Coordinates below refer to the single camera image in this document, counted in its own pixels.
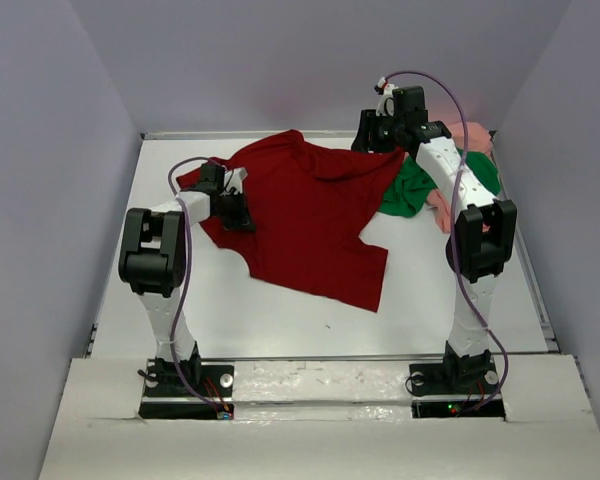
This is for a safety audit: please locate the aluminium right table rail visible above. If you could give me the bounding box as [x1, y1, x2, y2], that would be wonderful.
[489, 132, 561, 354]

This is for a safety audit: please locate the aluminium left table rail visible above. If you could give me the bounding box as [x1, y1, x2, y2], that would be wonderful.
[82, 322, 98, 358]

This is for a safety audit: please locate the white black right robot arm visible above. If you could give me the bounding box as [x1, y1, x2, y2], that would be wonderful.
[352, 79, 517, 397]

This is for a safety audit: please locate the pink t-shirt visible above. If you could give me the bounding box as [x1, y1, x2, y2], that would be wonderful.
[425, 122, 501, 234]

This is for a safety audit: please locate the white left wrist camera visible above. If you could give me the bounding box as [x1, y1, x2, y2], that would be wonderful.
[222, 168, 248, 195]

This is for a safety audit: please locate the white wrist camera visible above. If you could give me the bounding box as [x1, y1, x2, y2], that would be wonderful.
[374, 77, 397, 116]
[222, 168, 248, 195]

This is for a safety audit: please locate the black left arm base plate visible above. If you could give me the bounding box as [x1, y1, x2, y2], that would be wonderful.
[138, 360, 235, 421]

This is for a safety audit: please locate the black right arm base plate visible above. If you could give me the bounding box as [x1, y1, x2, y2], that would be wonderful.
[405, 362, 506, 419]

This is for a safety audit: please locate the aluminium table rail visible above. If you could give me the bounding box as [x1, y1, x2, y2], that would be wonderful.
[489, 132, 561, 354]
[82, 322, 98, 358]

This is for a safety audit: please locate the white front cover board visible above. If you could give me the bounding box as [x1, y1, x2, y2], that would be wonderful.
[41, 355, 600, 479]

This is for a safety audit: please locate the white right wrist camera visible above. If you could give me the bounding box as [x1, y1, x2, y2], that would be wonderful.
[374, 77, 397, 116]

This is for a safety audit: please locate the red t-shirt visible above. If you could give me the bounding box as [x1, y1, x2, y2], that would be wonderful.
[201, 130, 405, 312]

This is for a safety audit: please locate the green t-shirt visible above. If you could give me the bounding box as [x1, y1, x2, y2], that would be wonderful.
[379, 151, 501, 218]

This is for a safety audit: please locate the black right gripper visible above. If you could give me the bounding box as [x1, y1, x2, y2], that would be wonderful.
[350, 109, 405, 154]

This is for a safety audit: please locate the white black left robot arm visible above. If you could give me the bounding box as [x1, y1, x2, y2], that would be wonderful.
[118, 160, 255, 395]

